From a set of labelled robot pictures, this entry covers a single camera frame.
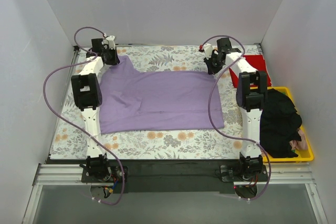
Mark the folded red t shirt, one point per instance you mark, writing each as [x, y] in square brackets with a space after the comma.
[256, 61]

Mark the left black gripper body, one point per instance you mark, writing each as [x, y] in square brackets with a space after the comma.
[111, 57]

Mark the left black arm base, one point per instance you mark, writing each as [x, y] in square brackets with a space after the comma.
[100, 174]

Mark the black clothes pile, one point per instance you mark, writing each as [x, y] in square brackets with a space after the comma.
[279, 125]

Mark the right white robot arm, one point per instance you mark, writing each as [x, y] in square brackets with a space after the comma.
[224, 52]

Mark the yellow plastic tray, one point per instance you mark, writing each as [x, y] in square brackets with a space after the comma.
[303, 156]

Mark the lavender t shirt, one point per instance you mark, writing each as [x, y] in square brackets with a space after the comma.
[158, 101]

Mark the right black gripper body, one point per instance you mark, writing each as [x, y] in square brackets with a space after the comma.
[212, 64]

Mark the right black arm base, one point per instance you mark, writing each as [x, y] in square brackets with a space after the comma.
[234, 172]

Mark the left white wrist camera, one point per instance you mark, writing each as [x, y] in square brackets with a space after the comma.
[109, 42]

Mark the pink garment in tray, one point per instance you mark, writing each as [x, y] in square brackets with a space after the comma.
[301, 145]

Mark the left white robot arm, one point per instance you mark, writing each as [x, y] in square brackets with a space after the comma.
[87, 94]

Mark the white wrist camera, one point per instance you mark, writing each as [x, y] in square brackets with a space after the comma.
[109, 42]
[206, 49]

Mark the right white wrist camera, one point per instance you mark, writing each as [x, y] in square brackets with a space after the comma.
[206, 49]

